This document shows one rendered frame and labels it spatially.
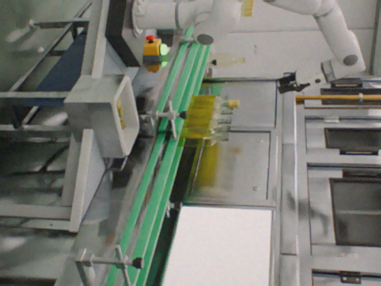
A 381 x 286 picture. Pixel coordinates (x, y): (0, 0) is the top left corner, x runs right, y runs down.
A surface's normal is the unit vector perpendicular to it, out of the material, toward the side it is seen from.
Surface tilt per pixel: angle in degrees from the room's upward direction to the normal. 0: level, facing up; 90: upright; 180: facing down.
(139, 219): 90
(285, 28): 90
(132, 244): 90
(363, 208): 90
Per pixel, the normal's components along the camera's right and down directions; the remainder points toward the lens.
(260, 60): -0.17, 0.57
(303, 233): -0.11, -0.82
